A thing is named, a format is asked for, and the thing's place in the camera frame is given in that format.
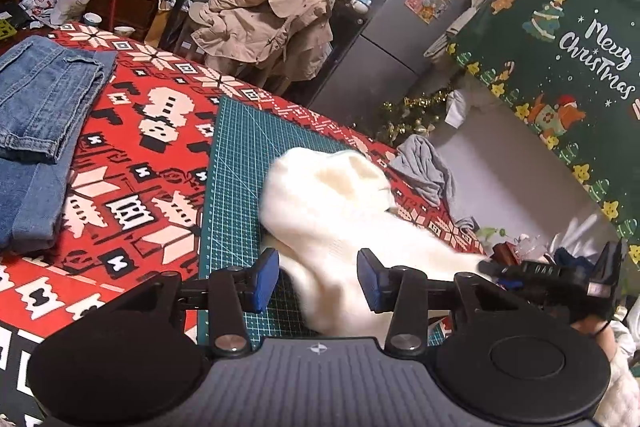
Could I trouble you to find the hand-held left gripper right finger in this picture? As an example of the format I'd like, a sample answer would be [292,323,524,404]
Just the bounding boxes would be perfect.
[357,249,521,355]

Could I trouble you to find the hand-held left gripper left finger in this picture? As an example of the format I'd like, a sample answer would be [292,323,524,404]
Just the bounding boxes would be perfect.
[120,249,280,359]

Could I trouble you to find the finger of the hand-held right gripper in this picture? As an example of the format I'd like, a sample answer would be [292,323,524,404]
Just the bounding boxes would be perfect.
[480,261,553,295]

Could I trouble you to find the green Christmas banner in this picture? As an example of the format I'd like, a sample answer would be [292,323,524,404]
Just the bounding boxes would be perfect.
[446,0,640,265]

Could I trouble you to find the crumpled grey garment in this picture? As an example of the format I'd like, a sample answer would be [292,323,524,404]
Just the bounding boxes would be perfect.
[389,134,456,208]

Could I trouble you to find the green cutting mat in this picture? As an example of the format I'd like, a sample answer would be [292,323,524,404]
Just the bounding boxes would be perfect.
[197,96,446,348]

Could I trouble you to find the beige jacket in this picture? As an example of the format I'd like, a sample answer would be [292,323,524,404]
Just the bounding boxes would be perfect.
[189,0,335,82]

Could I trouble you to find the person's right forearm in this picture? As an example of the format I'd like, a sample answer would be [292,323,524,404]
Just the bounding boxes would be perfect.
[570,317,640,427]

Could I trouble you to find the dark red box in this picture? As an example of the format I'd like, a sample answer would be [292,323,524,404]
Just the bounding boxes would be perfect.
[492,243,521,263]

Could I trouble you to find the folded blue jeans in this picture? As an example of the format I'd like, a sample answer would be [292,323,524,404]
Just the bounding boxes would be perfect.
[0,36,118,165]
[0,49,119,254]

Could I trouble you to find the red patterned blanket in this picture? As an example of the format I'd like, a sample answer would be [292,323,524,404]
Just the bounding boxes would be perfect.
[0,22,488,427]

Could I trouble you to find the grey refrigerator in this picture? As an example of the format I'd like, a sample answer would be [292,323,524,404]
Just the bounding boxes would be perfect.
[302,0,478,128]

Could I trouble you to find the white paper sheet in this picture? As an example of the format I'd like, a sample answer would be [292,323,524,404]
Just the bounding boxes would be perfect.
[445,89,476,130]

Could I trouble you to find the white knit sweater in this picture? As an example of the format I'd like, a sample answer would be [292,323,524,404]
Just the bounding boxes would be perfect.
[260,147,493,348]

